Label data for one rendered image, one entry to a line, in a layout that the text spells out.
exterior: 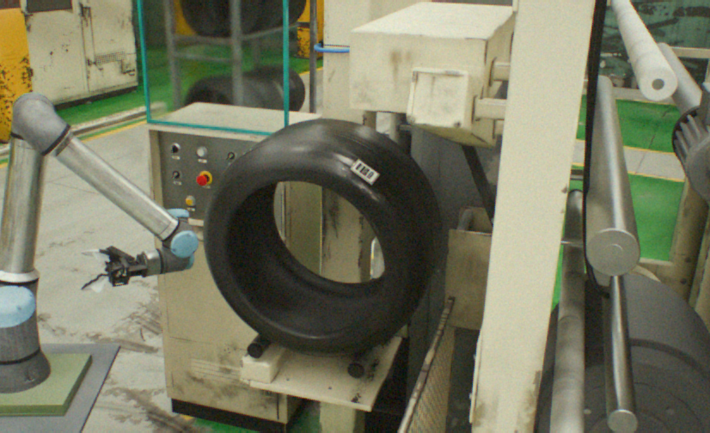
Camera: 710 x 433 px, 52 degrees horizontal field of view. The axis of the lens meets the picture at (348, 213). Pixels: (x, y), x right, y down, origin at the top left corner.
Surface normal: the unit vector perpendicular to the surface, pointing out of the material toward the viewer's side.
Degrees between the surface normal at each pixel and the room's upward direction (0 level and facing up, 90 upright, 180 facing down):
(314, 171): 79
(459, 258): 90
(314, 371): 0
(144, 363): 0
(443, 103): 72
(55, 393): 2
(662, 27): 90
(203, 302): 90
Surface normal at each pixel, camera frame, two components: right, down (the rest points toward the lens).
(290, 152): -0.27, -0.46
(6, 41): 0.89, 0.19
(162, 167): -0.29, 0.34
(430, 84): -0.27, 0.04
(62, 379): 0.03, -0.94
